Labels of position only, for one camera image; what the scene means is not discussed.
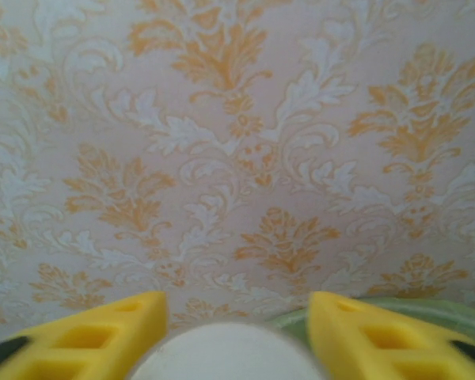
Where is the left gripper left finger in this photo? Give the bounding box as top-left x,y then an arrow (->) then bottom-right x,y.
0,291 -> 168,380

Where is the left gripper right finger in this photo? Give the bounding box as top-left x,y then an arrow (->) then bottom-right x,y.
307,291 -> 475,380

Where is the white label white cap bottle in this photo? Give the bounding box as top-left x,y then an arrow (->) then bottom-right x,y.
129,321 -> 328,380

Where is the green lined waste bin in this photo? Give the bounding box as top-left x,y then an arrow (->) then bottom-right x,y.
267,296 -> 475,357

